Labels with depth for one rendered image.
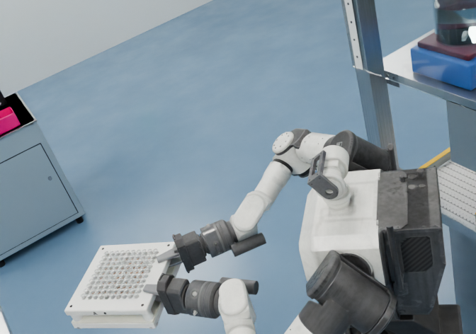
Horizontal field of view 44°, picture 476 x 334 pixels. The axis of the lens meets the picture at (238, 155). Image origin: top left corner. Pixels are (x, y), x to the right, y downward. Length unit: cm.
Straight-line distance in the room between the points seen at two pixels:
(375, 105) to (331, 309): 79
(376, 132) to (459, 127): 28
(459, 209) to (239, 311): 82
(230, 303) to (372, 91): 74
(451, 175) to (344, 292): 98
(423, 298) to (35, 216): 274
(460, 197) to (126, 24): 496
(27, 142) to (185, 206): 98
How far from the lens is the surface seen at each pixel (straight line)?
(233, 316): 138
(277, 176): 168
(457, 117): 163
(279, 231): 317
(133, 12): 643
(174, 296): 150
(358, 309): 114
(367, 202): 129
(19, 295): 358
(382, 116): 180
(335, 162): 124
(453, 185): 199
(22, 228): 372
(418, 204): 127
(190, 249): 161
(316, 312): 115
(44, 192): 364
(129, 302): 157
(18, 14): 612
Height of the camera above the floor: 207
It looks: 33 degrees down
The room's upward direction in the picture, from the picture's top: 18 degrees counter-clockwise
